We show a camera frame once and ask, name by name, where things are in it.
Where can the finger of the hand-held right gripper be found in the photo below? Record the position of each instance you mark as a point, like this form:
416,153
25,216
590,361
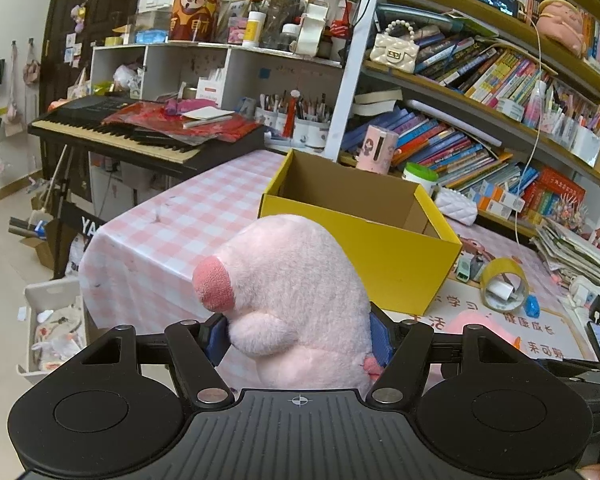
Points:
565,366

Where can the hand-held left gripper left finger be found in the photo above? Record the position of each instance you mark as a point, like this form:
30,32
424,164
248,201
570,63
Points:
215,340

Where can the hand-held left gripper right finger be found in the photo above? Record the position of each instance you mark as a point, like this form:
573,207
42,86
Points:
380,337

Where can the yellow cardboard box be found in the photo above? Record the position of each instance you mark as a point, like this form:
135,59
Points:
410,270

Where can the pink pig plush toy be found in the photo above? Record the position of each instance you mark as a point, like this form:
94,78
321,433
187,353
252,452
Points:
290,300

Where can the yellow tape roll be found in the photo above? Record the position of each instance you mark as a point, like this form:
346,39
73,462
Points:
500,267

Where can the black charger plug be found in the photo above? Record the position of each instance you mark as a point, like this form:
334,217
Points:
599,307

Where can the small blue item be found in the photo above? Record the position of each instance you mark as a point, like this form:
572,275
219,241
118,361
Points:
531,306

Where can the white power strip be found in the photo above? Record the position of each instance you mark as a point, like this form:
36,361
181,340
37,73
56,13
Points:
582,287

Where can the white charger adaptor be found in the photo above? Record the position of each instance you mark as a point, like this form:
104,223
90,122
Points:
500,291

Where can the mint green small toy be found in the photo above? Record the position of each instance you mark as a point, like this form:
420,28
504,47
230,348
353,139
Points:
462,271

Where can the pink checked tablecloth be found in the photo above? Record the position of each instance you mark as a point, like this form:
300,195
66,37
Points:
170,240

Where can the stack of papers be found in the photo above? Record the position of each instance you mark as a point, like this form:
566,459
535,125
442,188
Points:
575,255

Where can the white quilted pouch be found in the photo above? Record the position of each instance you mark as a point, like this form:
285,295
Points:
455,207

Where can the colourful toy flower bouquet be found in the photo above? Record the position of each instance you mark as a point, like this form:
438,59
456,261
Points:
570,207

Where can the white jar green lid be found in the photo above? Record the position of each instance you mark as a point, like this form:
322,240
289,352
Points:
420,175

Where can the red boxed book set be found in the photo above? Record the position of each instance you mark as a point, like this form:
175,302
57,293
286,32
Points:
550,192

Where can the black keyboard stand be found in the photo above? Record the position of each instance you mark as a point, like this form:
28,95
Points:
82,225

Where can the white storage bin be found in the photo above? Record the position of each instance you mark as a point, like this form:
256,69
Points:
40,295

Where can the pink cylindrical coin bank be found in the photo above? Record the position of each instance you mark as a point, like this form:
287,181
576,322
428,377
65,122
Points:
375,150

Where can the brown cardboard box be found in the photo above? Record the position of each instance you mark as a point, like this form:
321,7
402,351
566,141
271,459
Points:
42,255

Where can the row of stacked slanting books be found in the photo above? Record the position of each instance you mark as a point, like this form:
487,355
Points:
445,150

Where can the white pen cup with brushes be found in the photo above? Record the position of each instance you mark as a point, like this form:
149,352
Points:
270,120
310,132

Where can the white organizer box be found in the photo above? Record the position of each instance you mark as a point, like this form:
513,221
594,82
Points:
587,145

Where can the white envelope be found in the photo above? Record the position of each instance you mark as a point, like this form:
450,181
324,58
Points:
205,114

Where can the thick white-edged book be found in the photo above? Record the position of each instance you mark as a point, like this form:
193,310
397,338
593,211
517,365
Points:
380,96
377,110

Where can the white paper roll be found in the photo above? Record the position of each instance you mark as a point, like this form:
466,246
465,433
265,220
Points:
430,107

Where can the red papers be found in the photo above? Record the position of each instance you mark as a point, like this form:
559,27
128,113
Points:
145,115

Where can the purple ribbon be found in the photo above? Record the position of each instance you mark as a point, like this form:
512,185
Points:
172,106

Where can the white red box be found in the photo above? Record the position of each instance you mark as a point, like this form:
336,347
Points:
210,87

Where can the black electronic keyboard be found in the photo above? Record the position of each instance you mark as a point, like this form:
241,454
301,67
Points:
80,120

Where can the bunch of colourful pens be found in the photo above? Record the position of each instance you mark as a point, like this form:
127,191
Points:
560,107

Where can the white small box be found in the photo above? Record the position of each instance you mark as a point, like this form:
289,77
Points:
510,108

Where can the white shelf unit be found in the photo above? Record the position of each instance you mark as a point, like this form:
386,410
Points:
240,70

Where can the white plastic bag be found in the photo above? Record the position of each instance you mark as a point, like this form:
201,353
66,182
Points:
127,80

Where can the wooden bookshelf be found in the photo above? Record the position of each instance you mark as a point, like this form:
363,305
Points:
355,60

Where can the cream quilted pearl handbag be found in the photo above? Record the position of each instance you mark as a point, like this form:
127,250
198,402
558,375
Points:
392,52

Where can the row of leaning colourful books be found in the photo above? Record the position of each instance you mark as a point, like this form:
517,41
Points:
490,70

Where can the blue packet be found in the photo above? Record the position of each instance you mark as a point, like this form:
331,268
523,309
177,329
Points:
152,36

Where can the pink patterned box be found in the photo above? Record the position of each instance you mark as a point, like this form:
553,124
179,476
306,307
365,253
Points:
237,30

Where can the white tape dispenser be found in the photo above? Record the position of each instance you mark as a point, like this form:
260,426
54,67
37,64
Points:
307,35

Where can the white bottle yellow label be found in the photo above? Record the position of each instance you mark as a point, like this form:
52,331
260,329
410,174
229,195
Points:
254,30

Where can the pink hanging bag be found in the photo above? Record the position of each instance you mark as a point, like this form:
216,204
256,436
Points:
30,70

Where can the pink plush head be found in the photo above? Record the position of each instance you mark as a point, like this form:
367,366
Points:
560,25

